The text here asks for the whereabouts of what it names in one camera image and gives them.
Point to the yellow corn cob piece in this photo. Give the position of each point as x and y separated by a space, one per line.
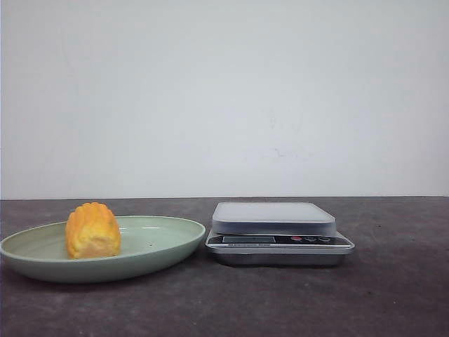
92 232

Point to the silver digital kitchen scale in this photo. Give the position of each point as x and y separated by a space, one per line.
276 233

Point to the green oval plate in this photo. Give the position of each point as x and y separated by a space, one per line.
148 244

